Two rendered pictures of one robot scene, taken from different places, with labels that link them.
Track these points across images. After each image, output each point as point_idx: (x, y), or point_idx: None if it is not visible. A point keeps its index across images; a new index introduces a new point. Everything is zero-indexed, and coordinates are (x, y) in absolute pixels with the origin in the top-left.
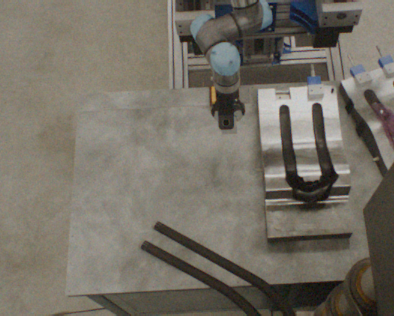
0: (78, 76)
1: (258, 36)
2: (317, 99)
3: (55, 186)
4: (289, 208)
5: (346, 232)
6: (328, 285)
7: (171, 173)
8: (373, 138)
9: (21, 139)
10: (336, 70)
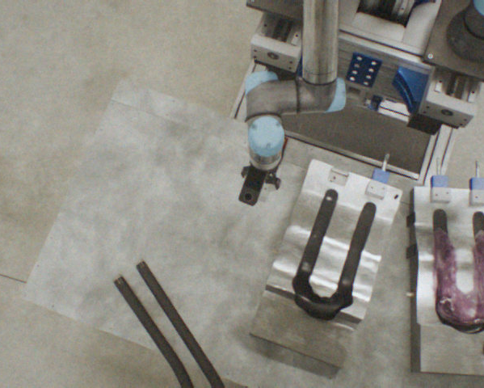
0: (152, 30)
1: (351, 84)
2: (375, 199)
3: (80, 146)
4: (286, 310)
5: (335, 364)
6: None
7: (181, 212)
8: (417, 272)
9: (65, 78)
10: (439, 145)
